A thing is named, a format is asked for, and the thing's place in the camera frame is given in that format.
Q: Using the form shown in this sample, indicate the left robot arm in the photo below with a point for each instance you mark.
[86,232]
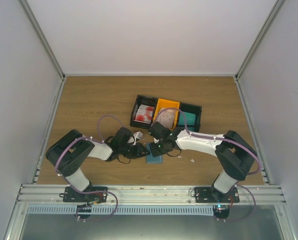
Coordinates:
[110,149]

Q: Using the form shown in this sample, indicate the white perforated cable duct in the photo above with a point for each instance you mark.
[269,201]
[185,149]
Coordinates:
[123,209]

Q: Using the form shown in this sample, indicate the teal card stack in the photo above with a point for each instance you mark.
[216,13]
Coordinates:
[190,120]

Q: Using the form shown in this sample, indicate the blue leather card holder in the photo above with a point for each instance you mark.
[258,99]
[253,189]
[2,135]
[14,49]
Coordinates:
[150,159]

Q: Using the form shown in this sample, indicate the red and white card stack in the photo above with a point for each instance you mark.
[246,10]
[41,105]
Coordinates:
[144,114]

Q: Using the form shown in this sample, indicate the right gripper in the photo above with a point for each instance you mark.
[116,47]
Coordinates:
[155,153]

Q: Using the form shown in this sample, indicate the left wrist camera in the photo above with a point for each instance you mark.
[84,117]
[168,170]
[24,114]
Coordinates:
[136,137]

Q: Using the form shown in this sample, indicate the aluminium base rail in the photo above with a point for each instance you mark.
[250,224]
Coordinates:
[177,195]

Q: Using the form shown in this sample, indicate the black bin with red cards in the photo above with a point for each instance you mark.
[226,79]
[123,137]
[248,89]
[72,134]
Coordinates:
[141,99]

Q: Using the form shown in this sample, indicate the right aluminium frame post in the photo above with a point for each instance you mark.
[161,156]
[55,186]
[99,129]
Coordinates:
[278,4]

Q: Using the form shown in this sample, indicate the left aluminium frame post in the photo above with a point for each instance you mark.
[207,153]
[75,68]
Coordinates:
[41,36]

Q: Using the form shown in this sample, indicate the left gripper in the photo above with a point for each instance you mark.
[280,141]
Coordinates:
[138,153]

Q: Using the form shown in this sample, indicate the black bin with teal cards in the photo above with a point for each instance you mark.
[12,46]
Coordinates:
[196,109]

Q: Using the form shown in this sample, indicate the yellow bin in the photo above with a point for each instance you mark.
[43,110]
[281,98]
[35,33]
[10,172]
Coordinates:
[167,104]

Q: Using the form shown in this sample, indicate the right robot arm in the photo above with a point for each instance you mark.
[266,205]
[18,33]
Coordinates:
[233,140]

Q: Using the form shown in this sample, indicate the aluminium frame post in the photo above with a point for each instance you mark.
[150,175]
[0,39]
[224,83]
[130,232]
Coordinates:
[41,36]
[278,4]

